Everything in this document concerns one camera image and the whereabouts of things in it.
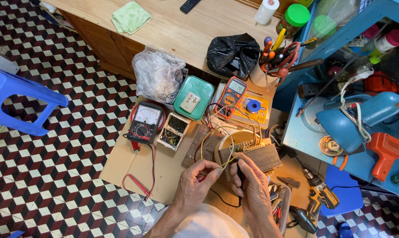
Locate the person's right hand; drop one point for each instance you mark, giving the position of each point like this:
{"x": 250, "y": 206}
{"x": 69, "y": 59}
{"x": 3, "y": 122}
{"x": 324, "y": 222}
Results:
{"x": 257, "y": 195}

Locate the person's left hand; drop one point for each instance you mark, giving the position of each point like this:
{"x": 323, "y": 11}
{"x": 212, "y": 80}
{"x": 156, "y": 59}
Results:
{"x": 189, "y": 188}

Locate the black test probe lead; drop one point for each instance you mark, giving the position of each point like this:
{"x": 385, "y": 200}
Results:
{"x": 239, "y": 180}

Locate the clear plastic tool box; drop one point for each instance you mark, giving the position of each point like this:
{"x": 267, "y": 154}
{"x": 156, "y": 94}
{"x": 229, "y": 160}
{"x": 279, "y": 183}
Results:
{"x": 283, "y": 205}

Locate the grey metal wedge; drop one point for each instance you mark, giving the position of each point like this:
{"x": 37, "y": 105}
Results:
{"x": 289, "y": 181}

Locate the brown laminated transformer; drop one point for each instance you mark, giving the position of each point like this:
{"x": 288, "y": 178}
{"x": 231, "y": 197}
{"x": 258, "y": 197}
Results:
{"x": 264, "y": 157}

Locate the person's white shirt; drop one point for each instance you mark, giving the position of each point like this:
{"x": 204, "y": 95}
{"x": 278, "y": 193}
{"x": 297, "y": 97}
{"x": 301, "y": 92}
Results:
{"x": 206, "y": 224}

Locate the dark wooden block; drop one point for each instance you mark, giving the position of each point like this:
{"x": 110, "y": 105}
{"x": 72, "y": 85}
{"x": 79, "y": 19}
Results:
{"x": 197, "y": 145}

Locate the black power tool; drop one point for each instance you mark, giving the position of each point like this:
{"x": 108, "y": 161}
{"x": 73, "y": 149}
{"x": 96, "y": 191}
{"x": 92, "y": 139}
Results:
{"x": 301, "y": 219}

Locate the red analog meter lead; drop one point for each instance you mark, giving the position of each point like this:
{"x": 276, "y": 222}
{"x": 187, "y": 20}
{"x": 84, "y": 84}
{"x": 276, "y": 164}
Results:
{"x": 136, "y": 183}

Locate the cardboard box of components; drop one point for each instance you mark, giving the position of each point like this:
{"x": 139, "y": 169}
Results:
{"x": 173, "y": 132}

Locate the brown cardboard sheet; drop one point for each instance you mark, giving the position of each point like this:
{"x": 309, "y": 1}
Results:
{"x": 133, "y": 165}

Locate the white round tape roll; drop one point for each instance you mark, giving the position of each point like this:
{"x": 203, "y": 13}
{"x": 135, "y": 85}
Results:
{"x": 240, "y": 136}

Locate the red digital meter lead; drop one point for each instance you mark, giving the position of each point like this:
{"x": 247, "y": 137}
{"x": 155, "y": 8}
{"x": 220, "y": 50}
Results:
{"x": 208, "y": 120}

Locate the yellow flat box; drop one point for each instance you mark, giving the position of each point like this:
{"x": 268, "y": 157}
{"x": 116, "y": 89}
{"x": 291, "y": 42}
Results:
{"x": 256, "y": 117}

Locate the black analog multimeter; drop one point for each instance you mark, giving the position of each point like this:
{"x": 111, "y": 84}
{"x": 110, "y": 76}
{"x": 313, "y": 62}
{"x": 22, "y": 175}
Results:
{"x": 145, "y": 124}

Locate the small blue plastic stool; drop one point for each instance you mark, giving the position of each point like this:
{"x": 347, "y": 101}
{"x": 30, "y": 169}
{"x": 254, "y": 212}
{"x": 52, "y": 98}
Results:
{"x": 344, "y": 191}

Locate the small round speaker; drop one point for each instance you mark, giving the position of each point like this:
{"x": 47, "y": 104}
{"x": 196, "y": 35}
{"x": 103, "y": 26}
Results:
{"x": 330, "y": 146}

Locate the blue solder spool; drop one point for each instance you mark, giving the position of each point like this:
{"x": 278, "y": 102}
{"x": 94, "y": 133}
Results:
{"x": 253, "y": 106}

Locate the blue slipper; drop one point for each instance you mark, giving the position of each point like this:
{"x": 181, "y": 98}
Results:
{"x": 345, "y": 230}

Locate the green plastic container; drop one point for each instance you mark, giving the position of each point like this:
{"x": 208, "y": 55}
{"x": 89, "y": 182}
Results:
{"x": 199, "y": 87}

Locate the orange digital multimeter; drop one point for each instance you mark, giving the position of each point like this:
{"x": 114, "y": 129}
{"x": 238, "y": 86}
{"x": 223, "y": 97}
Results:
{"x": 231, "y": 96}

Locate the blue metal shelf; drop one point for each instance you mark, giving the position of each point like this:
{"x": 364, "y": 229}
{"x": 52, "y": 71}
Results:
{"x": 358, "y": 165}

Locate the blue hair dryer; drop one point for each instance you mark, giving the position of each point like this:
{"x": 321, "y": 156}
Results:
{"x": 341, "y": 127}

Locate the white tool cup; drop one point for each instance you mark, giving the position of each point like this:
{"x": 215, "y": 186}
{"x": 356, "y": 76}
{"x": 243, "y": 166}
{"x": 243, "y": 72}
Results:
{"x": 257, "y": 77}

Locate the clear plastic bag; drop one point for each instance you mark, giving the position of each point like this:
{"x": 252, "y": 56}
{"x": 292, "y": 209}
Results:
{"x": 156, "y": 74}

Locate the orange soldering gun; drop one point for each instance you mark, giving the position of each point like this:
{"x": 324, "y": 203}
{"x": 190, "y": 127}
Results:
{"x": 386, "y": 150}

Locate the black plastic bag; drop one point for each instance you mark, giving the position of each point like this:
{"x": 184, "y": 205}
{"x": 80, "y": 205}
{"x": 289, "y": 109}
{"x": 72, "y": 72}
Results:
{"x": 232, "y": 54}

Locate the bunch of hand tools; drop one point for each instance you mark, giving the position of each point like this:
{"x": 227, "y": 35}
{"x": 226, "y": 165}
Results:
{"x": 280, "y": 56}

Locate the wooden cabinet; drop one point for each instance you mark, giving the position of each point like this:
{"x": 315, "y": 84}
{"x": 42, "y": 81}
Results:
{"x": 186, "y": 33}

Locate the jar with green lid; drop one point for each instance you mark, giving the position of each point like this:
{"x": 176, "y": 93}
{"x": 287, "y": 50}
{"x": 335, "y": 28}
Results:
{"x": 293, "y": 18}

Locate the green folded cloth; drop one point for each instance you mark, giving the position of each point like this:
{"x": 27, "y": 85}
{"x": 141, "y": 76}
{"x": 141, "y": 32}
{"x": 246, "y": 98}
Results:
{"x": 130, "y": 17}

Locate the black remote control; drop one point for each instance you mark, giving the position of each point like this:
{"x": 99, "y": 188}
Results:
{"x": 189, "y": 5}

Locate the white paper roll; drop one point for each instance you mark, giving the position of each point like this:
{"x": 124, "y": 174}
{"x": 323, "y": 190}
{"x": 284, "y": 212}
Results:
{"x": 266, "y": 11}

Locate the large blue plastic stool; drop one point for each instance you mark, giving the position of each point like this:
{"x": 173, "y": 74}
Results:
{"x": 7, "y": 86}

